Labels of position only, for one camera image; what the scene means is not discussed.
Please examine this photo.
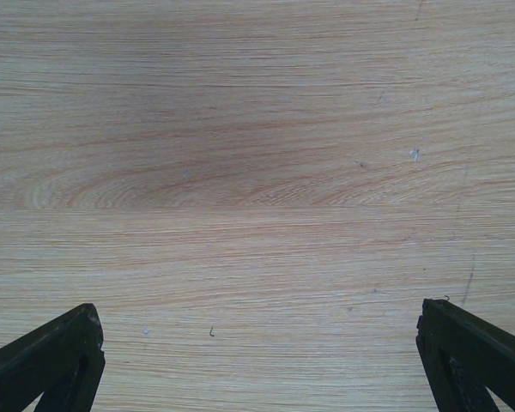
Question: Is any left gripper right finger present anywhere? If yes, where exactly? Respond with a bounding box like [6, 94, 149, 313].
[416, 299, 515, 411]

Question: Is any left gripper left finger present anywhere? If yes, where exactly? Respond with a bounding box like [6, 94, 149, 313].
[0, 303, 106, 411]

